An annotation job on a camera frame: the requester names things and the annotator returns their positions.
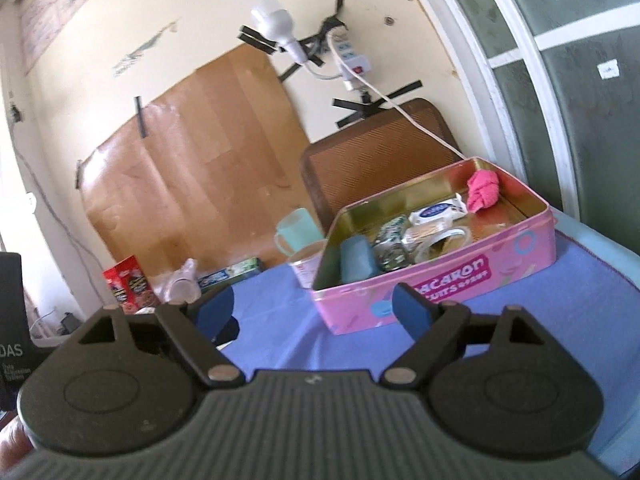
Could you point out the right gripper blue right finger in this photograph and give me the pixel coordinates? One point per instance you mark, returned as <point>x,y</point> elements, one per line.
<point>437,332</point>

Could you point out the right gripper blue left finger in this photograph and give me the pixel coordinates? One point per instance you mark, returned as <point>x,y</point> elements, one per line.
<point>193,330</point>

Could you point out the clear tape roll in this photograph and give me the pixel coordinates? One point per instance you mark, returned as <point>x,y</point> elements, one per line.
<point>442,244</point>

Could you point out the green patterned tissue pack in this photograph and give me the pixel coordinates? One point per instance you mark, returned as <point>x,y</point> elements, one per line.
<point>388,247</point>

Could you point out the white blue wipes pack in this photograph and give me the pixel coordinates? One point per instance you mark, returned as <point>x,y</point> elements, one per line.
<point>452,209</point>

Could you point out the pink fluffy sock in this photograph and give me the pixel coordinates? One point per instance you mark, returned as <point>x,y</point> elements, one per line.
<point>483,190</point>

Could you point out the person right hand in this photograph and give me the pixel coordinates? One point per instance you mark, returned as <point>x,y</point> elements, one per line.
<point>14,444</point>

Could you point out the plastic cups in bag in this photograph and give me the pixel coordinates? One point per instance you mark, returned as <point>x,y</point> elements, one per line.
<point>181,286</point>

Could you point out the green blue toothpaste box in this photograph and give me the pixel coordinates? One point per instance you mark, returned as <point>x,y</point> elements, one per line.
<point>239,271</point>

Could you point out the red cereal box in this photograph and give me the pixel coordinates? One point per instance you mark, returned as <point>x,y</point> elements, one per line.
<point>129,286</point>

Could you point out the pink macaron biscuit tin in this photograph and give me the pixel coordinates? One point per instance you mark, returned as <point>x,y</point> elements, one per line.
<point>511,240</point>

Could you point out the teal plastic mug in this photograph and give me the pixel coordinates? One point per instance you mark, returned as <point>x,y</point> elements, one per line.
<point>296,231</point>

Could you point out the blue patterned tablecloth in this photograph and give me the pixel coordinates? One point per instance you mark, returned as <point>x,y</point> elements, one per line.
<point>589,299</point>

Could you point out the brown chair back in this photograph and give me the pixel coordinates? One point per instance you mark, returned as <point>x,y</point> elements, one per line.
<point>375,154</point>

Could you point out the black device box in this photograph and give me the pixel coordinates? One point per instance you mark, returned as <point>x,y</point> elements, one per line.
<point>17,350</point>

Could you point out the white power strip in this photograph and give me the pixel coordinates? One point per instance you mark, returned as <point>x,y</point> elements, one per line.
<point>352,65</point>

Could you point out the white framed glass door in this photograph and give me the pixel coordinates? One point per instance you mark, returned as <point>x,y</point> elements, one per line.
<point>555,86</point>

